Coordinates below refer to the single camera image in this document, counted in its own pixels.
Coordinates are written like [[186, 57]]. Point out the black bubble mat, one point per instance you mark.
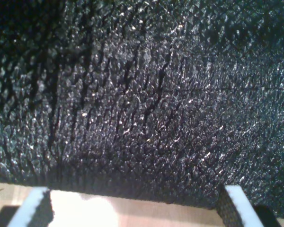
[[142, 94]]

